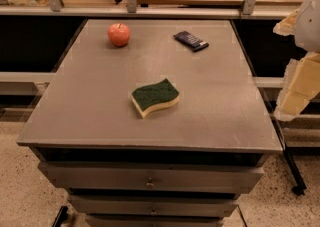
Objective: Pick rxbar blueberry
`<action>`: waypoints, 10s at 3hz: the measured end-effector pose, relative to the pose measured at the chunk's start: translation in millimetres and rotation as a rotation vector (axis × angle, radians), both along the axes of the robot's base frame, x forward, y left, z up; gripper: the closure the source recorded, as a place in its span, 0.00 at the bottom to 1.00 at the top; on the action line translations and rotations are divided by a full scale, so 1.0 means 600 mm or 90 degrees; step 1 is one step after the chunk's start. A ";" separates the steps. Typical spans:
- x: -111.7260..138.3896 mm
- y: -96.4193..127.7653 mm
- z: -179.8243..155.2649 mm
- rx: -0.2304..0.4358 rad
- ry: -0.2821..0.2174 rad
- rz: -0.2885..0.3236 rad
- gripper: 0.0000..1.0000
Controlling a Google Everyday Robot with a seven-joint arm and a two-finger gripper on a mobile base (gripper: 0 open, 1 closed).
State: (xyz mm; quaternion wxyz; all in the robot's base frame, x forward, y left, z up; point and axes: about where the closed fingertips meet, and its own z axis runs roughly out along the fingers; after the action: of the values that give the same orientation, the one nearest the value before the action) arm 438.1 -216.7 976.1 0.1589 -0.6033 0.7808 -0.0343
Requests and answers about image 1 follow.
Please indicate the red apple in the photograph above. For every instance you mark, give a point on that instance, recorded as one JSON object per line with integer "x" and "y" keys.
{"x": 119, "y": 34}

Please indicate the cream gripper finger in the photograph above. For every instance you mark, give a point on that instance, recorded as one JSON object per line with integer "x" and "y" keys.
{"x": 301, "y": 84}
{"x": 286, "y": 26}

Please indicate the black floor stand leg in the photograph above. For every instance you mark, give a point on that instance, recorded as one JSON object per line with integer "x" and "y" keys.
{"x": 300, "y": 187}

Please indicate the green and yellow sponge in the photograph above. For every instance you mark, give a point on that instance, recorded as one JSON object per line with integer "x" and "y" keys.
{"x": 154, "y": 97}

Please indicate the dark blue rxbar wrapper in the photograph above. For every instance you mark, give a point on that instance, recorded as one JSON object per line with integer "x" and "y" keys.
{"x": 191, "y": 41}

